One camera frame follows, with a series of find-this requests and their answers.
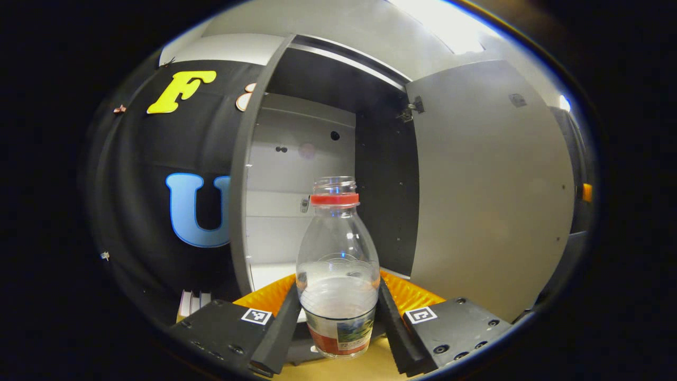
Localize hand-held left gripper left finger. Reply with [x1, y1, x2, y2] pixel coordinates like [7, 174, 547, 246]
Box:
[169, 274, 302, 378]

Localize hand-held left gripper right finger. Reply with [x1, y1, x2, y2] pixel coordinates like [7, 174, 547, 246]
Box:
[377, 270, 514, 378]

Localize beige cabinet door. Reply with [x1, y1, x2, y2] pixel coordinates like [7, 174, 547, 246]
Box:
[405, 59, 577, 323]

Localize clear plastic bottle red label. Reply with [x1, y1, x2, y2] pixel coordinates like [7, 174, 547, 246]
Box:
[295, 176, 381, 360]

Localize dark grey cabinet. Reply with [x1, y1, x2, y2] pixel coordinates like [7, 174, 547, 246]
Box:
[228, 33, 425, 366]

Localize black door hinge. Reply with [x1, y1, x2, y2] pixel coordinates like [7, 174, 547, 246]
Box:
[397, 96, 426, 123]

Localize white slotted holder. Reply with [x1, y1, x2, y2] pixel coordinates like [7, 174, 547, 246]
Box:
[178, 289, 213, 318]

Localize black backdrop cloth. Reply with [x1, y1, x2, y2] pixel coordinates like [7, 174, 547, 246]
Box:
[79, 50, 596, 318]

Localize long ceiling light panel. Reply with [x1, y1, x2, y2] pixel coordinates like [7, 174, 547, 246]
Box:
[389, 0, 502, 56]

